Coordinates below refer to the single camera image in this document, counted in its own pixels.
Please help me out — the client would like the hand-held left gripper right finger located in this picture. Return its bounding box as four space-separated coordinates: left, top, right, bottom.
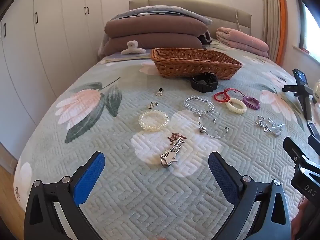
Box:
208 151 292 240

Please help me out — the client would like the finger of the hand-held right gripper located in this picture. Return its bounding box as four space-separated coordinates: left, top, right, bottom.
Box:
308 135 320 151
283 137 320 178

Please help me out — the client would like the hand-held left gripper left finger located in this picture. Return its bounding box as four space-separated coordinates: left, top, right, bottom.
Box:
24 151 105 240

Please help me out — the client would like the purple coil hair tie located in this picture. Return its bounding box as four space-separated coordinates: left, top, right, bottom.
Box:
242 95 261 110

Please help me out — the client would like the cream coil hair tie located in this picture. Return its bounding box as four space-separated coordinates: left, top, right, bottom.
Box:
226 97 247 114

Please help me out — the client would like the red string bracelet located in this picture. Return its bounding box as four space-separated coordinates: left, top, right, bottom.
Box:
214 88 244 103

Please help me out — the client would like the brown wicker basket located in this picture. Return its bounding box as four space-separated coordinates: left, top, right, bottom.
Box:
151 48 243 80

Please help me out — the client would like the person's right hand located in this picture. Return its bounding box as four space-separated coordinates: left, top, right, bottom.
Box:
292 197 308 240

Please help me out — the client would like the black flat device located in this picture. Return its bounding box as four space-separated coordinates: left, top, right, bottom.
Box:
307 122 320 141

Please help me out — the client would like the silver rhinestone hair clip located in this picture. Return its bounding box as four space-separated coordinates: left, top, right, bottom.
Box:
254 115 285 137

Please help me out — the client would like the black tripod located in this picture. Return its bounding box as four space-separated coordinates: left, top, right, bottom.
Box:
282 68 316 121

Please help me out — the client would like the silver bangle with charm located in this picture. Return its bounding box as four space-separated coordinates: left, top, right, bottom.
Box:
198 112 230 138

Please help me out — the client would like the silver clip with brown tassel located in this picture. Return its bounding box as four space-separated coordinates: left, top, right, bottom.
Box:
160 132 187 168

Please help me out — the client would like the black wrist watch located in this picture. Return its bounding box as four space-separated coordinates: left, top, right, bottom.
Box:
190 72 218 93

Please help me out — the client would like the window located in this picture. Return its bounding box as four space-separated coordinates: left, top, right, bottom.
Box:
299 0 320 60

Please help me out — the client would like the folded pink quilt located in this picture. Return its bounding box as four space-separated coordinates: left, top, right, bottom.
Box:
215 27 270 58

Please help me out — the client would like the pale lilac sheet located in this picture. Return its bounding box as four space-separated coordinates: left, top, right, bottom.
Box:
104 51 153 63

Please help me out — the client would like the curtain with orange edge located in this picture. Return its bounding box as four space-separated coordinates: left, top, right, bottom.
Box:
261 0 287 66

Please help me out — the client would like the white wardrobe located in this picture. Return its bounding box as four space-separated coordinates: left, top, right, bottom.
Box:
0 0 107 174

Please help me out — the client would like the black cloth item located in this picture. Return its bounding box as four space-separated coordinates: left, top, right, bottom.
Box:
199 30 212 44

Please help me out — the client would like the brown pillow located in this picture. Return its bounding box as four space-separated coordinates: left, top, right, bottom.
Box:
100 33 204 57
104 14 209 39

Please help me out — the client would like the beige padded headboard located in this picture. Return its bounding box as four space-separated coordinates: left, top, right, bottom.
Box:
129 0 252 39

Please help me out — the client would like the folded grey blanket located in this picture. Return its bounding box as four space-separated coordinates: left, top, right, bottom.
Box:
110 6 213 25

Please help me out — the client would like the clear crystal bead bracelet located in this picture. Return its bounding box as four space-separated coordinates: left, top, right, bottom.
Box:
184 96 215 113

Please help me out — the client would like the pale yellow bead bracelet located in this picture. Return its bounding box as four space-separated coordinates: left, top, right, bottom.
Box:
138 110 170 132

